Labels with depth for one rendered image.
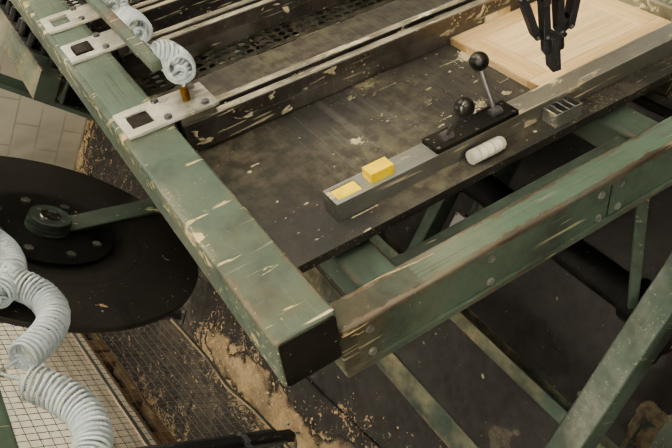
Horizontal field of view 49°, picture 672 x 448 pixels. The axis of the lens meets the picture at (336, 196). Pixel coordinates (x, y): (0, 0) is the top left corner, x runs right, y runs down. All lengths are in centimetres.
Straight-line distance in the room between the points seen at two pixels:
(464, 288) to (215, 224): 41
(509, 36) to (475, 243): 73
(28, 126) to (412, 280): 584
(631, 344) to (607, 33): 74
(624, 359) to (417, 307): 90
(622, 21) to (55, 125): 559
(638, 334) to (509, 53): 74
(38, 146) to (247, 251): 577
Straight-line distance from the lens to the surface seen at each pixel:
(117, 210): 200
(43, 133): 681
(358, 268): 126
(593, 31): 181
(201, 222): 120
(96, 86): 166
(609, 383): 197
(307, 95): 159
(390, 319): 111
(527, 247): 124
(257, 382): 436
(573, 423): 204
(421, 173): 135
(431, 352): 336
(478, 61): 142
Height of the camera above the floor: 251
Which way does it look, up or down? 41 degrees down
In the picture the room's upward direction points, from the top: 83 degrees counter-clockwise
